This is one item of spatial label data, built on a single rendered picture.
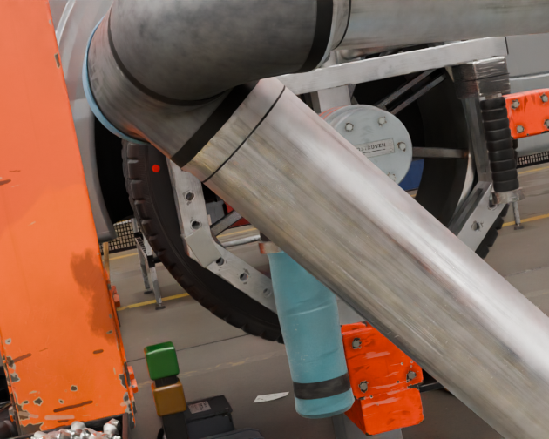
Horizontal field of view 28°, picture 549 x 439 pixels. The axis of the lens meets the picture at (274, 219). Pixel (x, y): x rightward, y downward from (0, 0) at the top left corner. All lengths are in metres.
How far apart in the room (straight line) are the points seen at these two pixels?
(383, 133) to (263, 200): 0.68
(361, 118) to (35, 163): 0.46
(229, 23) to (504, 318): 0.36
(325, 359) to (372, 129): 0.34
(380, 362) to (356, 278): 0.82
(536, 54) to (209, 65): 1.53
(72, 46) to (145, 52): 1.26
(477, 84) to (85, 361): 0.68
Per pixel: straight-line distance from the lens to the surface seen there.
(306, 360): 1.60
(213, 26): 0.80
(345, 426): 1.93
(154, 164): 1.74
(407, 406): 1.78
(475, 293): 0.96
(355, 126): 1.56
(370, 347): 1.74
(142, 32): 0.82
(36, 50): 1.57
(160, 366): 1.44
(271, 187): 0.91
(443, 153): 1.87
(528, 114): 1.81
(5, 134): 1.56
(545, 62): 2.29
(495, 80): 1.55
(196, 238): 1.67
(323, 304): 1.59
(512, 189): 1.56
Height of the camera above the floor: 0.95
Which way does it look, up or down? 6 degrees down
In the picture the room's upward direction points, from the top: 11 degrees counter-clockwise
